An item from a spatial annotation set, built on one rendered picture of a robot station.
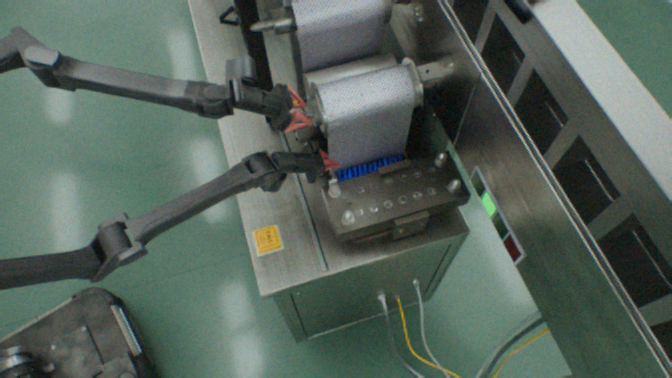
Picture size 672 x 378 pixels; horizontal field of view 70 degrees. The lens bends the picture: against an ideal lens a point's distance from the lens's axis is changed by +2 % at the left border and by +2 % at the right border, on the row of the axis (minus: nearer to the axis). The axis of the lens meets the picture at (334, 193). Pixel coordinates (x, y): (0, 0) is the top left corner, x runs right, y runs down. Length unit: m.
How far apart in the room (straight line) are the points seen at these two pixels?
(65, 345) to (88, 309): 0.16
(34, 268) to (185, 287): 1.38
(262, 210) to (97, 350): 1.03
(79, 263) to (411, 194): 0.85
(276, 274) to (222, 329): 0.97
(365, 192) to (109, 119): 2.05
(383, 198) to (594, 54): 0.69
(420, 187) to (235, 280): 1.28
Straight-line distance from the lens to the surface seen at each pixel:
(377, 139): 1.33
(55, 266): 1.17
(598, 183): 1.01
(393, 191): 1.37
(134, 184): 2.80
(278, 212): 1.49
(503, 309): 2.42
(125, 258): 1.18
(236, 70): 1.15
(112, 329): 2.26
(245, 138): 1.66
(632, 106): 0.85
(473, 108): 1.18
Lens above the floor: 2.24
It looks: 62 degrees down
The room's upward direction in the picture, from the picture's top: 3 degrees counter-clockwise
